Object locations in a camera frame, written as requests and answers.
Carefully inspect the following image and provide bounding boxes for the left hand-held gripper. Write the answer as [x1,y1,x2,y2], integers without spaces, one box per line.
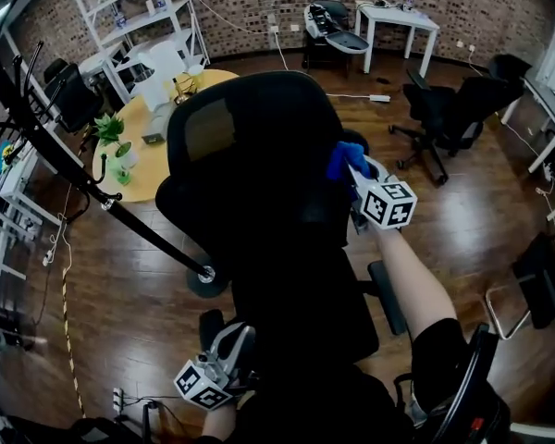
[174,321,257,411]

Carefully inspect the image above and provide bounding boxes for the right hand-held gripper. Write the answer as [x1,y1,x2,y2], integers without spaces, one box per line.
[347,154,418,236]

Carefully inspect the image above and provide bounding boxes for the blue cloth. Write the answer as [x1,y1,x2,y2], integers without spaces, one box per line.
[326,141,371,201]

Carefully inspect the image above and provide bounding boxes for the black mesh chair backrest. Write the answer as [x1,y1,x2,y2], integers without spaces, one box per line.
[155,70,352,277]

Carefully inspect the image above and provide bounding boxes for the person's right forearm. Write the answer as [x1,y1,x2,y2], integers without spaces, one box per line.
[376,227,459,341]

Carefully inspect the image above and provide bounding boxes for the person's left forearm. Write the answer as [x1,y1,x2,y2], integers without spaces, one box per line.
[201,402,240,444]

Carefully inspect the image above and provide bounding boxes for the black office chair seat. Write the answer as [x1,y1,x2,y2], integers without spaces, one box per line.
[230,247,380,364]

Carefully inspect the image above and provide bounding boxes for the person's black shirt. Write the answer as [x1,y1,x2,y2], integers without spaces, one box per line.
[230,316,468,444]

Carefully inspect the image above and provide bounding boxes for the black swivel office chair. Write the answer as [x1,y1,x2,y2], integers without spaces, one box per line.
[388,53,533,187]

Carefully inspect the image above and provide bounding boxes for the black tripod stand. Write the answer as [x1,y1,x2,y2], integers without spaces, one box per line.
[141,399,161,441]

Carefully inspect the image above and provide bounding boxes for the black visitor chair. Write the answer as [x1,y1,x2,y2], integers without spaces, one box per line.
[302,0,355,76]

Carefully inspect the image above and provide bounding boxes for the black coat rack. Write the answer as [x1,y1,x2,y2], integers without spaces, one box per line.
[0,39,230,299]

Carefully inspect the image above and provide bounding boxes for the white open case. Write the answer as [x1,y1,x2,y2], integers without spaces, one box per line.
[303,0,370,57]

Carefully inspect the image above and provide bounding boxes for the black bag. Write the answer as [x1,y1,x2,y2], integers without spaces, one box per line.
[4,416,144,444]

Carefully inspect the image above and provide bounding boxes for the small white square table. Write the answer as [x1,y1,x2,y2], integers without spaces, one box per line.
[354,1,440,79]

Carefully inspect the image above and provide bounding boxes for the yellow black striped tape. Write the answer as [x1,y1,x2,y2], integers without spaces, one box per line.
[62,268,85,418]

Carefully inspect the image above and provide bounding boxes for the white office desk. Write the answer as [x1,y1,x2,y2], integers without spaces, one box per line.
[499,76,555,175]

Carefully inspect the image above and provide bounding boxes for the round wooden table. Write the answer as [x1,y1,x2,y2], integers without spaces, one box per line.
[92,68,240,204]

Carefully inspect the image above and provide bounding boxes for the small green plastic bottle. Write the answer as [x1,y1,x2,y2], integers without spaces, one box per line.
[112,164,134,187]

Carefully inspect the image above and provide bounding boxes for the grey tissue box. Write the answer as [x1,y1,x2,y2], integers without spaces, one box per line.
[142,113,172,146]

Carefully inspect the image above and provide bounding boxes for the black worn harness pack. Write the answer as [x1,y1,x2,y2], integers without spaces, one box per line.
[425,324,512,444]

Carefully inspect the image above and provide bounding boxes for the white animal sculpture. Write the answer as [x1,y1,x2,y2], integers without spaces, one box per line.
[137,39,189,113]

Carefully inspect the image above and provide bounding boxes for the potted green plant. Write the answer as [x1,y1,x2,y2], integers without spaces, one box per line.
[92,113,138,166]

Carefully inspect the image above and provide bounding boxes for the white side table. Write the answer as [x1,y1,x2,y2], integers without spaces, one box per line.
[0,145,84,295]

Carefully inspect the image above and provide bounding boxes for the white metal shelf unit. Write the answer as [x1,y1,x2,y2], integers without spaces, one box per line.
[68,0,211,105]

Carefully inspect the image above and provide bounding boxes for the black mesh desk chair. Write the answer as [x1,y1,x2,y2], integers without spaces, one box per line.
[43,57,105,133]

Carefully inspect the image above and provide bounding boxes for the colourful plush toys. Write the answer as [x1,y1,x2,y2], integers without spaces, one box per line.
[0,140,19,175]

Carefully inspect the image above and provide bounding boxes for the black chair with chrome frame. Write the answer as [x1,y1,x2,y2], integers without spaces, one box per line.
[484,231,555,341]

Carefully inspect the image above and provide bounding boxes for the gold wire lamp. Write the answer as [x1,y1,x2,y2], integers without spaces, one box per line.
[173,72,200,105]

